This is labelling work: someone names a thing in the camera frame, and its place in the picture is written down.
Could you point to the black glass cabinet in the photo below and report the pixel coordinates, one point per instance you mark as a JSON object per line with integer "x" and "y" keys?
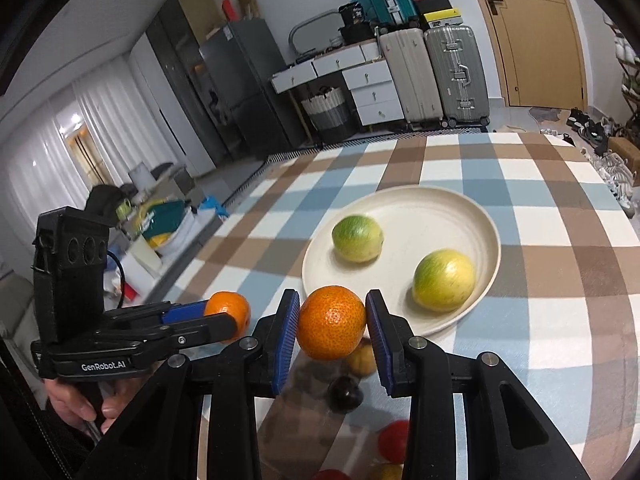
{"x": 175, "y": 46}

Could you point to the person's left hand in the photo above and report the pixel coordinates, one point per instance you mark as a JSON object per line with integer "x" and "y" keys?
{"x": 74, "y": 409}

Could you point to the white drawer desk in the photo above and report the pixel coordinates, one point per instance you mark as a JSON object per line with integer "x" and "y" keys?
{"x": 360, "y": 70}

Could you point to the oval mirror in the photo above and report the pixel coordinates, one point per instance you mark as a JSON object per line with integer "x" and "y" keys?
{"x": 317, "y": 34}

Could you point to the checkered tablecloth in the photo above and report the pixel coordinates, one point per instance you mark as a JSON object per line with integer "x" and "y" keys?
{"x": 507, "y": 247}

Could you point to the white curtain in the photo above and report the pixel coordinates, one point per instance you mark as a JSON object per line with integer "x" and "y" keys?
{"x": 38, "y": 173}

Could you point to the stacked shoe boxes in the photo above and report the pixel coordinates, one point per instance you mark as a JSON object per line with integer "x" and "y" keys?
{"x": 436, "y": 13}

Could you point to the silver grey suitcase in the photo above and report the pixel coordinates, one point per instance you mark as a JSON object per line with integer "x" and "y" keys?
{"x": 459, "y": 74}

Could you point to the orange tangerine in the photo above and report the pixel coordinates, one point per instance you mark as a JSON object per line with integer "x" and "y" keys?
{"x": 231, "y": 312}
{"x": 331, "y": 323}

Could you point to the cream round plate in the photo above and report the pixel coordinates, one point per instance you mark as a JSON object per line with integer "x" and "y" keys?
{"x": 415, "y": 220}

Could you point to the wooden shoe rack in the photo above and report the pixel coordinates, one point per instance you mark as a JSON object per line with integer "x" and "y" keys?
{"x": 628, "y": 59}

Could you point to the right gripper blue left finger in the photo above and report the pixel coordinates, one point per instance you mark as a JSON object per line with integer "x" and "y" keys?
{"x": 204, "y": 408}

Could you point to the red tomato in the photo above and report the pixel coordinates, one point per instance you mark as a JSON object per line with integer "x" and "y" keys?
{"x": 330, "y": 474}
{"x": 393, "y": 441}

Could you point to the cardboard box on floor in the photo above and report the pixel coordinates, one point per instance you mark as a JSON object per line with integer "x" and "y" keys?
{"x": 626, "y": 150}

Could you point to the beige suitcase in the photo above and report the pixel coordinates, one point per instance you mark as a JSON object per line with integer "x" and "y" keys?
{"x": 413, "y": 75}

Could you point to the wooden door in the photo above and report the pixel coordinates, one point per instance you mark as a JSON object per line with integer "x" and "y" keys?
{"x": 537, "y": 51}

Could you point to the dark plum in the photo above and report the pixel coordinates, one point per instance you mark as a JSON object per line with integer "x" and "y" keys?
{"x": 344, "y": 395}

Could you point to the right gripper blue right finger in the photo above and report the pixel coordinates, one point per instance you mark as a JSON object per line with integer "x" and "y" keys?
{"x": 508, "y": 434}

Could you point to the woven laundry basket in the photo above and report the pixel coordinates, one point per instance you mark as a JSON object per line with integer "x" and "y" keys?
{"x": 330, "y": 115}

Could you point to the dark grey refrigerator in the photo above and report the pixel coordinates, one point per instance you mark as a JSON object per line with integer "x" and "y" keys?
{"x": 241, "y": 58}

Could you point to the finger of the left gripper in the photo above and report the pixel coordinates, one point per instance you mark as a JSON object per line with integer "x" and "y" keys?
{"x": 149, "y": 315}
{"x": 153, "y": 334}

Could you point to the green yellow citrus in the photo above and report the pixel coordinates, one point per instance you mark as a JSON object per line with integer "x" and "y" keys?
{"x": 358, "y": 238}
{"x": 443, "y": 280}

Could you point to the cluttered coffee table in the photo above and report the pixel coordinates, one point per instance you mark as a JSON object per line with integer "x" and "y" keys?
{"x": 155, "y": 218}

